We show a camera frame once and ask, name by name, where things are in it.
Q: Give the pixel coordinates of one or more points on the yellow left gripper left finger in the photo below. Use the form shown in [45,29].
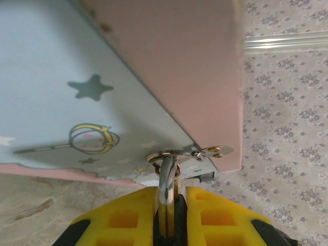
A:
[115,220]

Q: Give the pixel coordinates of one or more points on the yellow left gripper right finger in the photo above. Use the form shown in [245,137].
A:
[225,223]

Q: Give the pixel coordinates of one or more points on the pastel cartoon tin box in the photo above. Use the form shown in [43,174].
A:
[166,64]

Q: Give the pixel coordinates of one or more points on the silver metal hasp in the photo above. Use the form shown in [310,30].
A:
[215,151]

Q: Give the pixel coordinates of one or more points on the aluminium frame post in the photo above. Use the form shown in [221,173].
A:
[287,43]

